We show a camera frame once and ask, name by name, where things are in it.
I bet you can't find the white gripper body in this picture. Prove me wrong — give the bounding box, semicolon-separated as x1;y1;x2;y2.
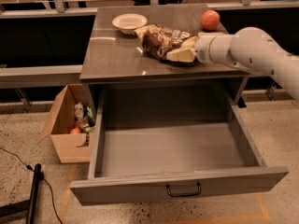
194;34;234;65

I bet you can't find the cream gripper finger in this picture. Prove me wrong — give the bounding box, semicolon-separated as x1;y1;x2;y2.
166;48;195;63
198;31;224;38

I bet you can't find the brown chip bag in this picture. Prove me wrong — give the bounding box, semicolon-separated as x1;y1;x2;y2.
134;24;198;61

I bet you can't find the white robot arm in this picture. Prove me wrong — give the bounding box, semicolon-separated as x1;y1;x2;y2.
166;27;299;100

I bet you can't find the grey cabinet with top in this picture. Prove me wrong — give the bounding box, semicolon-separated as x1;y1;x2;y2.
80;4;250;110

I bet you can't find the open grey drawer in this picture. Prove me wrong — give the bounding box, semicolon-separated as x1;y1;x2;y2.
71;86;289;205

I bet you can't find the red apple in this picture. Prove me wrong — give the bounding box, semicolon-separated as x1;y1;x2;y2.
200;10;220;31

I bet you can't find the white bowl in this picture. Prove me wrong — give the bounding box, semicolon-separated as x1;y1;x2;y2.
112;14;148;35

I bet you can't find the white bottle in box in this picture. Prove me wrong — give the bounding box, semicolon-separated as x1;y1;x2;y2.
74;103;84;119

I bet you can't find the orange fruit in box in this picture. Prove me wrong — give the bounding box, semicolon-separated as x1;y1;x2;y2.
70;128;81;134

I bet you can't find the cardboard box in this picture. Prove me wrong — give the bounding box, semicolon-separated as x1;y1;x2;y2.
38;84;93;163

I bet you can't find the black stand leg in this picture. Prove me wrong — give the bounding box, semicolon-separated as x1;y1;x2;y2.
0;163;43;224

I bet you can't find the black drawer handle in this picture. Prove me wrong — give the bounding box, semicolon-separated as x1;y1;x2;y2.
165;182;202;198

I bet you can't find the grey metal rail bench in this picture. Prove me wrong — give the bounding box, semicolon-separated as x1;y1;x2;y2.
0;64;82;89

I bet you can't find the black floor cable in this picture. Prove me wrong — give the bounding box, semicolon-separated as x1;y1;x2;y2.
0;146;64;224

